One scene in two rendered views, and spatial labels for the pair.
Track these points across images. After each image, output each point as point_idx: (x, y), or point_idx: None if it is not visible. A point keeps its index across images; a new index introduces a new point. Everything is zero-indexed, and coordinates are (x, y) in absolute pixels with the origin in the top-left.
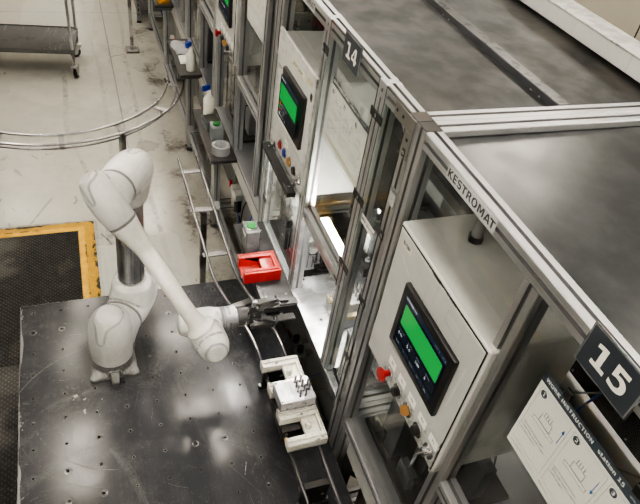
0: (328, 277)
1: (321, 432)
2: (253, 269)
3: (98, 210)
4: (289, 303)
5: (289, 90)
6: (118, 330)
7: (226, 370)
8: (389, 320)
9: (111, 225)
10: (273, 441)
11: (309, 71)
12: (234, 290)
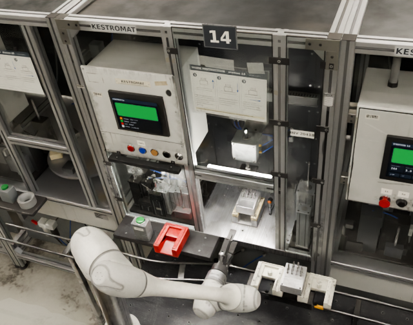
0: (208, 206)
1: (330, 280)
2: (175, 243)
3: (128, 288)
4: (234, 235)
5: (134, 102)
6: None
7: (220, 317)
8: (370, 170)
9: (140, 290)
10: (297, 319)
11: (155, 76)
12: (151, 274)
